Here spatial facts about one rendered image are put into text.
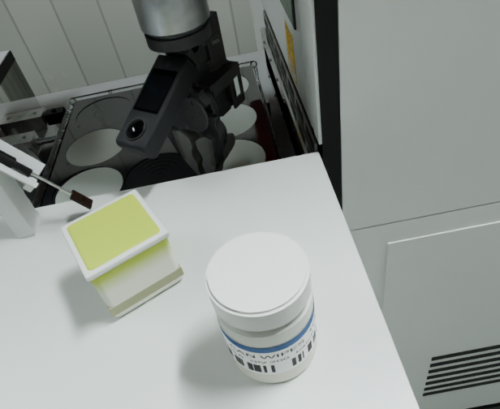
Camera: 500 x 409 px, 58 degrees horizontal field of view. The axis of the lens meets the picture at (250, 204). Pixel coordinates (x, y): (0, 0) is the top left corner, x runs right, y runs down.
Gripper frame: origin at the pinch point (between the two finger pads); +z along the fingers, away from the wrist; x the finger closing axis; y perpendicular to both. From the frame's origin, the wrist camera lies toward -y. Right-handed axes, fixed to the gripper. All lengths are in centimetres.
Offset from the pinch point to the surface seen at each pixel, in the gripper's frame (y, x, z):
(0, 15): 93, 201, 28
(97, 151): 0.4, 22.4, 1.3
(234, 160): 6.1, -0.5, 1.3
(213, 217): -9.6, -8.9, -5.2
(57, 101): 19, 59, 9
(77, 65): 109, 181, 61
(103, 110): 10.2, 30.8, 1.3
